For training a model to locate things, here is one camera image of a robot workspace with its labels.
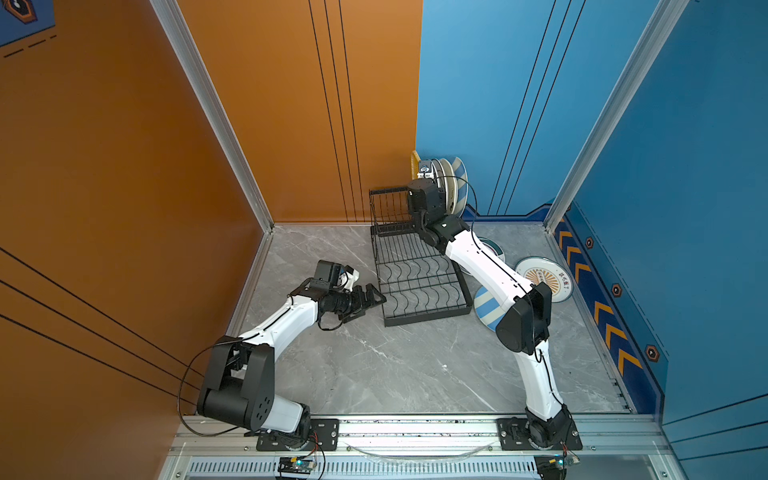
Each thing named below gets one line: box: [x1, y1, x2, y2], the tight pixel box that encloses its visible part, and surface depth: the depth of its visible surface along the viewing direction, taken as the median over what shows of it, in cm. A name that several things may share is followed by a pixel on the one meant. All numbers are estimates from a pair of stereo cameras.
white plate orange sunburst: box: [515, 256, 574, 303], surface depth 107 cm
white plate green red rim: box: [477, 236, 505, 263], surface depth 114 cm
